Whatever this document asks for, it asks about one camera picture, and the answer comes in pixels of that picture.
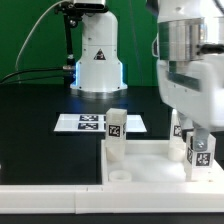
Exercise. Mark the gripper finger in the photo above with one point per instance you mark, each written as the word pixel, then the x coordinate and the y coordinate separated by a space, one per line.
pixel 184 121
pixel 200 138

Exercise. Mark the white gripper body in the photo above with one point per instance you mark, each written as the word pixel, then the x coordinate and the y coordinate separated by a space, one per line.
pixel 197 91

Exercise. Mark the white square tabletop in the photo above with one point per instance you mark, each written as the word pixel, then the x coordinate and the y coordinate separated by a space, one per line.
pixel 145 162

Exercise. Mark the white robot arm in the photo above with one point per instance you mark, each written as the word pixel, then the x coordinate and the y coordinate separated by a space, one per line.
pixel 189 48

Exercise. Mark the white L-shaped fence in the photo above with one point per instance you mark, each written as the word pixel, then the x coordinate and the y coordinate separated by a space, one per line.
pixel 157 197

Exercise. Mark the white sheet with tags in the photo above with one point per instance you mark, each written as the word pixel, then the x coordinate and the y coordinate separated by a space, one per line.
pixel 94 123

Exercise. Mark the black camera stand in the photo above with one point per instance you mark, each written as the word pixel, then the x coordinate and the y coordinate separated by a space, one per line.
pixel 73 12

